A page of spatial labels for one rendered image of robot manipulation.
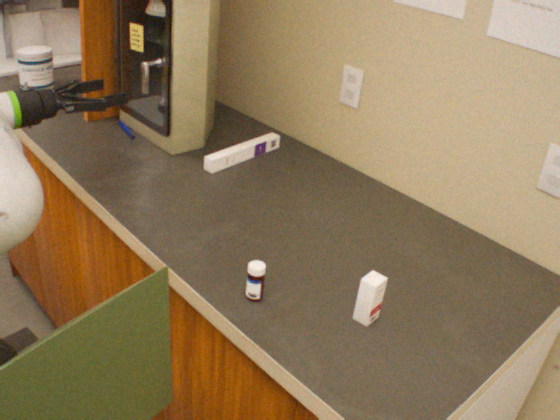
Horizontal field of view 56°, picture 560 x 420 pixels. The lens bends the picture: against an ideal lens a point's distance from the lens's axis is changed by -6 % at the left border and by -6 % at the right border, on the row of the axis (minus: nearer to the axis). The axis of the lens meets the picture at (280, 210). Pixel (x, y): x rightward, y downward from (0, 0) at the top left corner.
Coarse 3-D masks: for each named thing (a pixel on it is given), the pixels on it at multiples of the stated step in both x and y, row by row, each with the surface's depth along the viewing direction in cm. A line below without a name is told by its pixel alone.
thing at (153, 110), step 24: (120, 0) 154; (144, 0) 144; (168, 0) 135; (120, 24) 157; (144, 24) 147; (168, 24) 138; (120, 48) 161; (144, 48) 150; (168, 48) 141; (120, 72) 165; (168, 72) 145; (144, 96) 157; (168, 96) 148; (144, 120) 161; (168, 120) 152
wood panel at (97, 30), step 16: (80, 0) 156; (96, 0) 158; (112, 0) 161; (80, 16) 159; (96, 16) 160; (112, 16) 164; (80, 32) 161; (96, 32) 162; (112, 32) 166; (96, 48) 165; (112, 48) 169; (96, 64) 167; (112, 64) 171; (112, 80) 174; (96, 96) 172; (96, 112) 175; (112, 112) 179
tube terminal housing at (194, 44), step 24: (192, 0) 139; (216, 0) 153; (192, 24) 142; (216, 24) 159; (192, 48) 146; (216, 48) 166; (192, 72) 149; (216, 72) 172; (192, 96) 153; (192, 120) 156; (168, 144) 157; (192, 144) 160
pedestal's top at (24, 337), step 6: (24, 330) 91; (30, 330) 91; (6, 336) 89; (12, 336) 89; (18, 336) 89; (24, 336) 89; (30, 336) 89; (36, 336) 90; (12, 342) 88; (18, 342) 88; (24, 342) 88; (30, 342) 88; (18, 348) 87; (24, 348) 87
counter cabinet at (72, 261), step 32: (32, 160) 172; (64, 192) 156; (64, 224) 164; (96, 224) 143; (32, 256) 206; (64, 256) 173; (96, 256) 149; (128, 256) 132; (32, 288) 222; (64, 288) 183; (96, 288) 157; (64, 320) 196; (192, 320) 116; (192, 352) 120; (224, 352) 109; (544, 352) 123; (192, 384) 126; (224, 384) 113; (256, 384) 104; (512, 384) 110; (160, 416) 149; (192, 416) 132; (224, 416) 118; (256, 416) 107; (288, 416) 98; (480, 416) 101; (512, 416) 134
